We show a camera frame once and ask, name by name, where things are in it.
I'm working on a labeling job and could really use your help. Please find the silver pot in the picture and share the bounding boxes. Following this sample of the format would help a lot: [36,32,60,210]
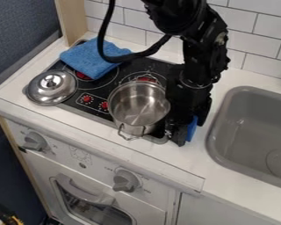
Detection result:
[106,80,173,142]

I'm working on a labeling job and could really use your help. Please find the toy sink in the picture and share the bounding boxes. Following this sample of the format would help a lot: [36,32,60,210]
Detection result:
[204,85,281,192]

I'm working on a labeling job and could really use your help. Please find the silver lid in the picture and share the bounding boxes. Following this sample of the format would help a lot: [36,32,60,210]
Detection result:
[23,69,80,106]

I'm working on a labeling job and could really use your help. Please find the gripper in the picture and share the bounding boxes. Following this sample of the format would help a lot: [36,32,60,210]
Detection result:
[165,76,215,148]

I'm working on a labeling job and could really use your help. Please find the black cable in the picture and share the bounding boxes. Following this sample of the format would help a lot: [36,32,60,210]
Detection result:
[96,0,174,64]

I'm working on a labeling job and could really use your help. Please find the toy stove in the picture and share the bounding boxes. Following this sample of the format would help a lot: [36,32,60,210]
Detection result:
[22,40,188,145]

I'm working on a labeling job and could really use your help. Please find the blue cloth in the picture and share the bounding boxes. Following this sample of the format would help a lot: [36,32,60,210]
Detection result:
[58,37,133,81]

